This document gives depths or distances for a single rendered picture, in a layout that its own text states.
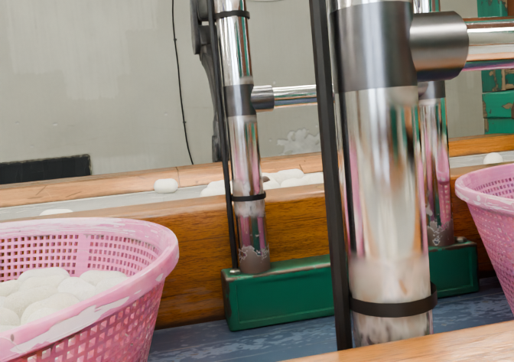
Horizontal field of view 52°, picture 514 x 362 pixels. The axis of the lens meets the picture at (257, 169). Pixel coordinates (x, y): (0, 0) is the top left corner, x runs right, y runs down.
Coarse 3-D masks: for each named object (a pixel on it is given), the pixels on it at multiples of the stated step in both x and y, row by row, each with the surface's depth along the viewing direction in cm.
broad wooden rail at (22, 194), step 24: (456, 144) 84; (480, 144) 85; (504, 144) 85; (168, 168) 82; (192, 168) 78; (216, 168) 78; (264, 168) 78; (288, 168) 79; (312, 168) 79; (0, 192) 72; (24, 192) 72; (48, 192) 73; (72, 192) 73; (96, 192) 73; (120, 192) 74
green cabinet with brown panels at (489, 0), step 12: (480, 0) 97; (492, 0) 94; (504, 0) 92; (480, 12) 98; (492, 12) 94; (504, 12) 92; (492, 72) 96; (504, 72) 93; (492, 84) 97; (504, 84) 94
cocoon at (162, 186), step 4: (160, 180) 71; (164, 180) 70; (168, 180) 70; (172, 180) 70; (156, 184) 70; (160, 184) 70; (164, 184) 70; (168, 184) 70; (172, 184) 70; (176, 184) 70; (156, 188) 70; (160, 188) 70; (164, 188) 70; (168, 188) 70; (172, 188) 70; (176, 188) 70; (160, 192) 71; (164, 192) 70; (168, 192) 70; (172, 192) 70
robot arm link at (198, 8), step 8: (192, 0) 113; (200, 0) 110; (192, 8) 113; (200, 8) 111; (192, 16) 113; (200, 16) 112; (192, 24) 115; (200, 24) 118; (192, 32) 117; (192, 40) 118
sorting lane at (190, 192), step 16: (464, 160) 78; (480, 160) 76; (512, 160) 72; (144, 192) 73; (176, 192) 71; (192, 192) 69; (0, 208) 70; (16, 208) 69; (32, 208) 68; (48, 208) 66; (64, 208) 65; (80, 208) 63; (96, 208) 62
